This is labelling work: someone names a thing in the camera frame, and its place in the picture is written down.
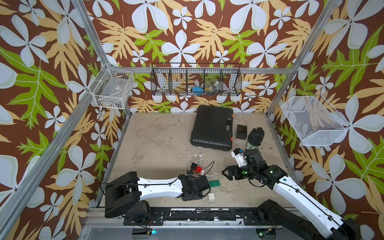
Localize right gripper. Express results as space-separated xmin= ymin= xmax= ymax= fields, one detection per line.
xmin=220 ymin=164 xmax=258 ymax=179

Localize red lego brick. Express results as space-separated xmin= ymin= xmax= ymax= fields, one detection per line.
xmin=196 ymin=166 xmax=203 ymax=174

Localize black lego brick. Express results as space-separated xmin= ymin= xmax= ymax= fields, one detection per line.
xmin=191 ymin=163 xmax=198 ymax=171

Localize dark green lego brick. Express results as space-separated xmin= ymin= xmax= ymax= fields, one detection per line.
xmin=209 ymin=180 xmax=221 ymax=188

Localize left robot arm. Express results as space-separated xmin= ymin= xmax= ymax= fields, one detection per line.
xmin=104 ymin=172 xmax=211 ymax=219

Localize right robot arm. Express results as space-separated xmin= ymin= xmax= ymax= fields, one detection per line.
xmin=222 ymin=149 xmax=361 ymax=240

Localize black work glove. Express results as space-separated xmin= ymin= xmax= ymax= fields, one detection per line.
xmin=246 ymin=127 xmax=265 ymax=150

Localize small black box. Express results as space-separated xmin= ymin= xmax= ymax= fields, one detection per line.
xmin=236 ymin=125 xmax=248 ymax=140

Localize black plastic tool case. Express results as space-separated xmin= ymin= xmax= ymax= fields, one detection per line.
xmin=190 ymin=105 xmax=234 ymax=152

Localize white mesh basket right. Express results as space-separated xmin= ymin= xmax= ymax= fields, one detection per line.
xmin=281 ymin=93 xmax=348 ymax=147

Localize blue object in basket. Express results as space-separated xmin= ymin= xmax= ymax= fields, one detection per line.
xmin=192 ymin=87 xmax=204 ymax=96

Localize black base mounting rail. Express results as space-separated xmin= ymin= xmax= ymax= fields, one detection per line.
xmin=124 ymin=207 xmax=277 ymax=227

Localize black wire basket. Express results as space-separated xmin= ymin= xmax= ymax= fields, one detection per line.
xmin=150 ymin=63 xmax=243 ymax=97

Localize white wire basket left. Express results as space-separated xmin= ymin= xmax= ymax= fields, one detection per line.
xmin=91 ymin=68 xmax=135 ymax=110

